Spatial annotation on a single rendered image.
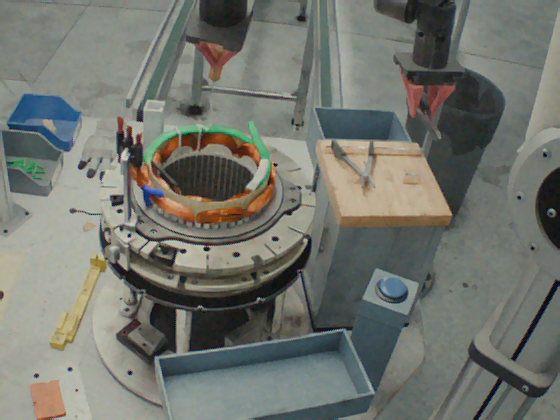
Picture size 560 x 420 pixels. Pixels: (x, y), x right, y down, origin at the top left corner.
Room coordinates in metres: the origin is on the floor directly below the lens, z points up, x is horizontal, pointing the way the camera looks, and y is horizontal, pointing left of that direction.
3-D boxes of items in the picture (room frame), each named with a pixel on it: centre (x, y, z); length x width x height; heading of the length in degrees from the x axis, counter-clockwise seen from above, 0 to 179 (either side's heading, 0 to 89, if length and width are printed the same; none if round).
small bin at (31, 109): (1.26, 0.60, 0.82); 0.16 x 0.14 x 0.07; 95
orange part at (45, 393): (0.54, 0.32, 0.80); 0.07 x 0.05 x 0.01; 29
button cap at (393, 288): (0.69, -0.18, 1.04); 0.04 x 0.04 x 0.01
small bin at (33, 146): (1.10, 0.59, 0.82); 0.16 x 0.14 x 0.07; 94
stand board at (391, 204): (0.92, -0.16, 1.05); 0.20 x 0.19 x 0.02; 14
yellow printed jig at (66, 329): (0.76, 0.34, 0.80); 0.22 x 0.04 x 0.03; 177
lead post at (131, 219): (0.67, 0.20, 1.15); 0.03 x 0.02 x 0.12; 178
